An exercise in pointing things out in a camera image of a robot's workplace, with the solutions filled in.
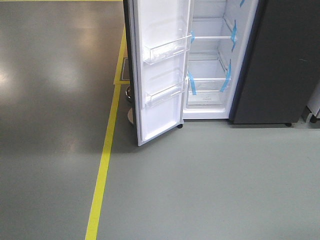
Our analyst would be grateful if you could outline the white appliance at right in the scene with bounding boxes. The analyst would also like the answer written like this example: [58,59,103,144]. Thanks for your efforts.
[301,83,320,123]

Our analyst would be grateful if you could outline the glass fridge shelf lower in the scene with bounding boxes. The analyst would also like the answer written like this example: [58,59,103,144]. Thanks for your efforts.
[188,51,228,81]

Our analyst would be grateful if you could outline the yellow floor tape line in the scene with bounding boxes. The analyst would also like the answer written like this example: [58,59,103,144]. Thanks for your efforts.
[85,29,129,240]

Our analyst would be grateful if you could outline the glass fridge shelf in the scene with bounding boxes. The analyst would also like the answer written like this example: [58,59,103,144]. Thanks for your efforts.
[191,17,235,40]
[188,51,228,81]

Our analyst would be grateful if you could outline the middle clear door bin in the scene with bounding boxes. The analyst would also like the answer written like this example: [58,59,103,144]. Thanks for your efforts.
[142,33,193,65]

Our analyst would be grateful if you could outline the blue tape strip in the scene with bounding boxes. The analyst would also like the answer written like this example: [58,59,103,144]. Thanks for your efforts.
[188,72,197,96]
[220,60,232,93]

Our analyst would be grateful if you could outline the clear crisper drawer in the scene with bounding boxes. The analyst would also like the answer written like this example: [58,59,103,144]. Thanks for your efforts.
[186,80,227,109]

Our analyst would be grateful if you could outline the glass fridge shelf upper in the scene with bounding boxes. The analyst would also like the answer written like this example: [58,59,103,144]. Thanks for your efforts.
[191,17,235,40]

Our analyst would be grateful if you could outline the dark grey fridge body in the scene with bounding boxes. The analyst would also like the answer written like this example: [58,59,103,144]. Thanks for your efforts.
[183,0,320,125]

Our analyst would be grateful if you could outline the white fridge door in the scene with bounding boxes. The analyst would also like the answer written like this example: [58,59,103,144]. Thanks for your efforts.
[123,0,193,146]

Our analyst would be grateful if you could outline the blue tape strip right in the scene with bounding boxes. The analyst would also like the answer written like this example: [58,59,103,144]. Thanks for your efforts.
[220,60,232,93]

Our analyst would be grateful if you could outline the lower clear door bin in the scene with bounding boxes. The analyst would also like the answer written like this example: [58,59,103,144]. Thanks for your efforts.
[145,80,185,107]

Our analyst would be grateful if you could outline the blue tape strip left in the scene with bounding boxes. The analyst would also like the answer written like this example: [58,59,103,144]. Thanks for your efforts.
[188,72,197,96]

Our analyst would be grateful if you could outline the clear door bin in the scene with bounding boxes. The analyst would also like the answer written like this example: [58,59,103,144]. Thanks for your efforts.
[145,80,185,107]
[142,33,193,65]

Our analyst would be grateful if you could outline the blue tape middle shelf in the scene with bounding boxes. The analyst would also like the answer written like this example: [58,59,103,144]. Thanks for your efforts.
[230,20,238,52]

